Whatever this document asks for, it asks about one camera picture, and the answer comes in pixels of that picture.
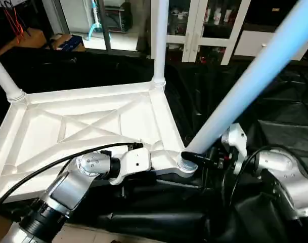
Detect white plastic table top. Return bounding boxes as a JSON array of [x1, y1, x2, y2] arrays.
[[0, 78, 199, 204]]

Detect white plastic table leg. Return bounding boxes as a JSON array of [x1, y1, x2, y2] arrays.
[[150, 0, 169, 89], [0, 51, 27, 103], [177, 0, 308, 173]]

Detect black work mat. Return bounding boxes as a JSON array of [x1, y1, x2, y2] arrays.
[[0, 48, 308, 243]]

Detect white low drawer unit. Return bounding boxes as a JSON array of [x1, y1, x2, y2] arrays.
[[234, 29, 308, 60]]

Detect white glass-door cabinet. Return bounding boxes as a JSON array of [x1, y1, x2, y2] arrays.
[[150, 0, 253, 65]]

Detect blue cardboard box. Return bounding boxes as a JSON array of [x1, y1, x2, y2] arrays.
[[54, 34, 86, 52]]

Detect grey metal pole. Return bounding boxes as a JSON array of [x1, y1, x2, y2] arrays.
[[99, 0, 113, 51]]

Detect red wire bundle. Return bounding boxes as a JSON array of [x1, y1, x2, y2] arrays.
[[3, 0, 29, 42]]

